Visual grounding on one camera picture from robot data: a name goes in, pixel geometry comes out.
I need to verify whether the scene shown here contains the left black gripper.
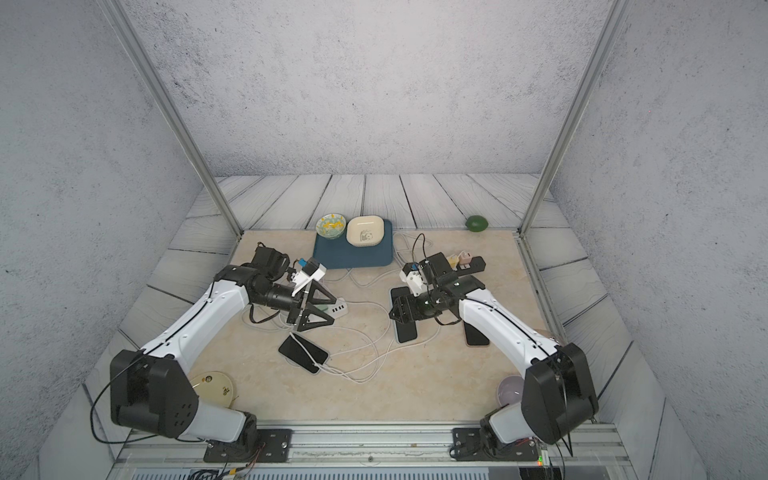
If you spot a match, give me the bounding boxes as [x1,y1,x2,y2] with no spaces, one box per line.
[255,280,337,332]

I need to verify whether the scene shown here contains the blue-cased smartphone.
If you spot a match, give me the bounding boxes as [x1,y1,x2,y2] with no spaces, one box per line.
[390,286,418,344]

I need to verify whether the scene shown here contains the pink-cased smartphone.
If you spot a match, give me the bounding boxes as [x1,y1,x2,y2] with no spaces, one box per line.
[463,322,490,347]

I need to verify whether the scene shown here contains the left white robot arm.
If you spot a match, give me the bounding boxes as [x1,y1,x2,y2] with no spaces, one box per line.
[107,244,336,445]

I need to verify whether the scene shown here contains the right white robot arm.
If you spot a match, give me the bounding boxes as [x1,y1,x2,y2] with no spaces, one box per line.
[389,253,599,446]

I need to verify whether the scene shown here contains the white power strip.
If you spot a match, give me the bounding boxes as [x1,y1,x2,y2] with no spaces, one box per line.
[317,298,349,319]

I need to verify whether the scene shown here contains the black smartphone bottom left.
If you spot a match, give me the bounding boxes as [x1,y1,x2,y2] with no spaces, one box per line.
[278,333,329,374]

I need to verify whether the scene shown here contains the dark blue mat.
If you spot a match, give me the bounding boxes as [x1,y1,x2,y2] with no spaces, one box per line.
[312,220,394,270]

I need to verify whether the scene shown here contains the pink charger plug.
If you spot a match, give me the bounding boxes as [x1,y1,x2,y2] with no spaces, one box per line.
[458,251,473,268]

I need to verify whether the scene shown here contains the black power strip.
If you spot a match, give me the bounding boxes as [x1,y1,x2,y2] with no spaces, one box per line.
[459,256,486,275]

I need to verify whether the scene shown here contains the cream square bowl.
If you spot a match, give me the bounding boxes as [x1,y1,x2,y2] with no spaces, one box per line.
[346,215,385,248]

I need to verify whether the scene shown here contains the small patterned bowl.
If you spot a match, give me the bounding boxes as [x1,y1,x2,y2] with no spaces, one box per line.
[315,213,347,240]

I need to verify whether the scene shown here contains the green round fruit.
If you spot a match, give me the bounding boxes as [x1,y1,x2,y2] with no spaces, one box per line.
[465,215,489,233]

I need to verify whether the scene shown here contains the yellow round plate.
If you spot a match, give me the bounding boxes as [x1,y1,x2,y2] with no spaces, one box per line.
[190,371,235,408]

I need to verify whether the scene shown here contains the purple bowl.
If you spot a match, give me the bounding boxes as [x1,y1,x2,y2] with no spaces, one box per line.
[496,375,524,407]

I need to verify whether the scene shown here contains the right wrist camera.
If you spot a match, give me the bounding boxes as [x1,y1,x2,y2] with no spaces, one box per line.
[399,259,434,297]

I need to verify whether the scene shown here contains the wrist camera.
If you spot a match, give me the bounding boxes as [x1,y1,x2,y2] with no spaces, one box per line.
[399,259,434,297]
[291,257,326,297]

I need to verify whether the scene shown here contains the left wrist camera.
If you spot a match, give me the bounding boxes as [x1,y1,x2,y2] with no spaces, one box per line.
[291,257,326,297]

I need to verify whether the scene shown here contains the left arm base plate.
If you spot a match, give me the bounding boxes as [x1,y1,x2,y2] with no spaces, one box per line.
[203,428,293,464]

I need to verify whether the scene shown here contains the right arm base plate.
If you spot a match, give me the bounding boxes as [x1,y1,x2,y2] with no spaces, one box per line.
[449,427,541,462]

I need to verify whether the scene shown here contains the front aluminium rail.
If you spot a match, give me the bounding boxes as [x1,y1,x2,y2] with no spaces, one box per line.
[107,421,634,480]

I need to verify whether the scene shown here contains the left aluminium frame post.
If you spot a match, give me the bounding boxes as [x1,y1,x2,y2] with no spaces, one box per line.
[98,0,244,240]

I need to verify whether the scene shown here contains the aluminium frame post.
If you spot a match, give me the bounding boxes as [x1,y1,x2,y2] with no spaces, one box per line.
[98,0,244,240]
[518,0,631,238]

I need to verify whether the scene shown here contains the right aluminium frame post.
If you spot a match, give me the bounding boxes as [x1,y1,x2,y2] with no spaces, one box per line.
[518,0,631,238]

